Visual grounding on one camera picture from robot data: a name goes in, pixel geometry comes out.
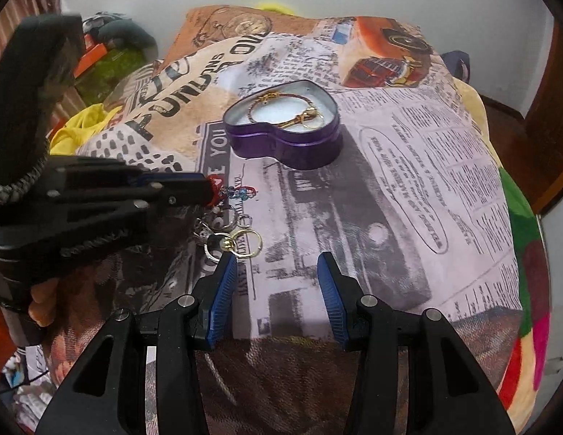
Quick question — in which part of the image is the red gold braided bracelet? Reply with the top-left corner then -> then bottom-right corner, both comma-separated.
247,90 -> 326,130

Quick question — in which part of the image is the yellow cloth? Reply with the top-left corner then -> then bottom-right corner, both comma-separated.
49,103 -> 122,155

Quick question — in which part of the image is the purple heart-shaped tin box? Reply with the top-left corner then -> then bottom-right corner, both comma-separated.
222,80 -> 344,170

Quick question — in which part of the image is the colorful fleece blanket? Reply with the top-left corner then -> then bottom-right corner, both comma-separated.
452,76 -> 552,431

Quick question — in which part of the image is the silver crown ring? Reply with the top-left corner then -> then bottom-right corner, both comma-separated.
192,214 -> 223,248

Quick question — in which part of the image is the newspaper print blanket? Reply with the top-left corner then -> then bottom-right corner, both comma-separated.
49,5 -> 526,435

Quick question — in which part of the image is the brown wooden door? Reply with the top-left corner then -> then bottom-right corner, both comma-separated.
482,24 -> 563,214

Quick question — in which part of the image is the red string bead bracelet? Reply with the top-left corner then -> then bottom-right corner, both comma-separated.
207,174 -> 258,207

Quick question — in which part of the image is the orange box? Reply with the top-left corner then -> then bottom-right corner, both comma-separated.
74,43 -> 108,79

